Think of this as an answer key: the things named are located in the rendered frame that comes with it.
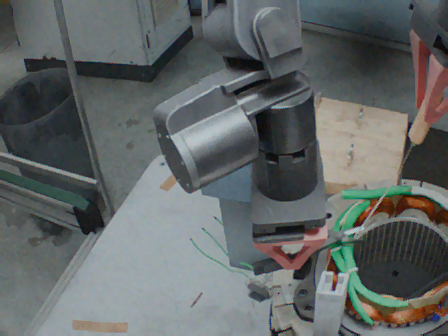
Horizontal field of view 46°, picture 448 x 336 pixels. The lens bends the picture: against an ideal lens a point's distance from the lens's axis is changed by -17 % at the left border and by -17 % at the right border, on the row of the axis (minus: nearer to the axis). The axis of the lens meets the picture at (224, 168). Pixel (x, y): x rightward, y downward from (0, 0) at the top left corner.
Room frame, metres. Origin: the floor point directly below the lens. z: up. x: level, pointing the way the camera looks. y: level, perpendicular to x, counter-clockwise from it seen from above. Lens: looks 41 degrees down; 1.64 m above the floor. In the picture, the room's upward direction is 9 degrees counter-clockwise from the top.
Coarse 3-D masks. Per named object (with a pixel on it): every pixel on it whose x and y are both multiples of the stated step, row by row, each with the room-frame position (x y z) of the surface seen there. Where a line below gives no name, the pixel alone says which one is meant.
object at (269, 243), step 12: (252, 228) 0.37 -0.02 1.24; (276, 228) 0.37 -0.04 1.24; (288, 228) 0.37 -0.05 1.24; (300, 228) 0.36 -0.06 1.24; (324, 228) 0.36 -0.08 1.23; (264, 240) 0.36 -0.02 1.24; (276, 240) 0.36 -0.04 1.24; (288, 240) 0.36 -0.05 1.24; (300, 240) 0.35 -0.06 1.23; (312, 240) 0.35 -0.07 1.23; (324, 240) 0.35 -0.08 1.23; (264, 252) 0.37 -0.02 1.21; (276, 252) 0.37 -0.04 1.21; (300, 252) 0.37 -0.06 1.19; (312, 252) 0.37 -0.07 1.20; (288, 264) 0.38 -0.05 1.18; (300, 264) 0.37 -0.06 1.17
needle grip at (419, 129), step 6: (438, 102) 0.38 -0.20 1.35; (420, 108) 0.39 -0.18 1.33; (420, 114) 0.39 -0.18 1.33; (414, 120) 0.39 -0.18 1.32; (420, 120) 0.38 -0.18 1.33; (414, 126) 0.39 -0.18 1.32; (420, 126) 0.38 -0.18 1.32; (426, 126) 0.38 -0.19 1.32; (414, 132) 0.38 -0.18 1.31; (420, 132) 0.38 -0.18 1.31; (426, 132) 0.38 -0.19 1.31; (414, 138) 0.38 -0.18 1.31; (420, 138) 0.38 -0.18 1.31
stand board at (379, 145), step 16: (320, 112) 0.75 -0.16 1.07; (336, 112) 0.75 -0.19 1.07; (352, 112) 0.74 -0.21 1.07; (368, 112) 0.74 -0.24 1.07; (384, 112) 0.73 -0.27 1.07; (320, 128) 0.71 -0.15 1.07; (336, 128) 0.71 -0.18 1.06; (352, 128) 0.70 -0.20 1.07; (368, 128) 0.70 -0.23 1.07; (384, 128) 0.69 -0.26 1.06; (400, 128) 0.69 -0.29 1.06; (320, 144) 0.67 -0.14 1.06; (336, 144) 0.67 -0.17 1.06; (368, 144) 0.66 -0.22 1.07; (384, 144) 0.65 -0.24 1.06; (400, 144) 0.65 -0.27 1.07; (336, 160) 0.64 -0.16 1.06; (352, 160) 0.63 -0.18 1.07; (368, 160) 0.62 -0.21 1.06; (384, 160) 0.62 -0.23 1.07; (400, 160) 0.61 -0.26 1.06; (336, 176) 0.60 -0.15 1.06; (352, 176) 0.60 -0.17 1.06; (368, 176) 0.59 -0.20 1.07; (384, 176) 0.59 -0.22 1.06; (336, 192) 0.59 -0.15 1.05
